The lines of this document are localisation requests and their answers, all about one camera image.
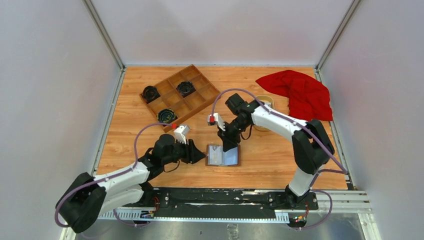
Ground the white credit card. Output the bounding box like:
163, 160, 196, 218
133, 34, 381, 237
207, 145, 223, 166

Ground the brown leather card holder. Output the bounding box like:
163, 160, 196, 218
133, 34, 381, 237
205, 144, 241, 167

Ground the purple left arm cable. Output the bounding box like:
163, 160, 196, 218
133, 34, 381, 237
53, 122, 178, 229

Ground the slotted cable duct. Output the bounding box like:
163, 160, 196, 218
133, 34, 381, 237
98, 209, 290, 224

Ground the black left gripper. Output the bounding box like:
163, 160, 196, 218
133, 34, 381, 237
162, 136, 206, 165

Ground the black coiled cable upper left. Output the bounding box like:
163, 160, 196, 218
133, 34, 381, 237
142, 85, 162, 103

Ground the red cloth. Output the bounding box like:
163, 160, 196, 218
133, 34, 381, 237
255, 70, 333, 122

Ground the beige oval tray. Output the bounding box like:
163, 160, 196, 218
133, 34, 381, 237
254, 95, 274, 132

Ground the black coiled cable lower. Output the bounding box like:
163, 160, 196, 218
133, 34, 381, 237
157, 108, 178, 126

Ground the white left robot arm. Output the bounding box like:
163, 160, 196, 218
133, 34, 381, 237
54, 134, 206, 233

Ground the right aluminium corner post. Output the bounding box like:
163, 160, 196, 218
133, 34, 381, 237
315, 0, 363, 71

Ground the aluminium corner post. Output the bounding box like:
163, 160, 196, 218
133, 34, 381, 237
82, 0, 125, 71
315, 0, 363, 71

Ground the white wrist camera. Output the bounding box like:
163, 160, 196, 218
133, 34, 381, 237
207, 112, 226, 131
173, 124, 190, 145

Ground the black coiled cable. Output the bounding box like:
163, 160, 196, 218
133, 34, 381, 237
176, 80, 196, 98
157, 108, 178, 126
142, 85, 162, 103

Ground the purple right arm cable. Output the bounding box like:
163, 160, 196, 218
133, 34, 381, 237
210, 88, 348, 231

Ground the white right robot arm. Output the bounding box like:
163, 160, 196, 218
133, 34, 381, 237
207, 93, 335, 209

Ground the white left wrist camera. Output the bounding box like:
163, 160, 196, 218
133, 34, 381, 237
173, 124, 190, 145

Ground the black coiled cable upper right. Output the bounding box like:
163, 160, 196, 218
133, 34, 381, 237
176, 80, 196, 98

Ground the left aluminium corner post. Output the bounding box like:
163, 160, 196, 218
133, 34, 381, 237
82, 0, 125, 71

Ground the aluminium table edge rail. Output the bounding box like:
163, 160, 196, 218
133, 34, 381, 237
88, 66, 127, 175

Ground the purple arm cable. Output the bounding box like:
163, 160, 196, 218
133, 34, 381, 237
210, 88, 348, 231
53, 122, 178, 229

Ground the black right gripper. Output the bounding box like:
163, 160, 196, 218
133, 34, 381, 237
218, 117, 251, 153

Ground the brown wooden compartment tray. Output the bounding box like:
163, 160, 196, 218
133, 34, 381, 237
139, 64, 220, 133

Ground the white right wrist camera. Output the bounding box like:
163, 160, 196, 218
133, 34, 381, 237
207, 112, 226, 131

